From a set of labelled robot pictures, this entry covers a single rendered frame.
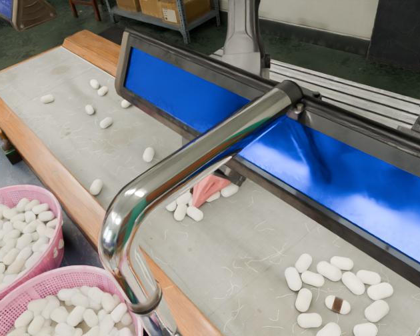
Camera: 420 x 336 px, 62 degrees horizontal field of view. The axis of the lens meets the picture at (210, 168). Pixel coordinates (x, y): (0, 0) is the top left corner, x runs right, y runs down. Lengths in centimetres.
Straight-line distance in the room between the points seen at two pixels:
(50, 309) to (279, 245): 39
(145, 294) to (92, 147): 69
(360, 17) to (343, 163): 246
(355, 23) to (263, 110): 249
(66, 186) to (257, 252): 42
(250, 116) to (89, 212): 53
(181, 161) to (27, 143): 80
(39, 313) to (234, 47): 55
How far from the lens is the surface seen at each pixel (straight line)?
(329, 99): 108
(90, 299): 64
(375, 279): 59
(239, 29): 67
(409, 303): 60
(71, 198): 76
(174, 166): 20
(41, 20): 77
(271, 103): 24
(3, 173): 109
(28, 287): 68
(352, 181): 25
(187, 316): 55
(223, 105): 30
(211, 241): 63
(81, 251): 79
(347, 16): 272
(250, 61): 64
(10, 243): 79
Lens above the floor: 126
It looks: 43 degrees down
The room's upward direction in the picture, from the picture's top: 11 degrees counter-clockwise
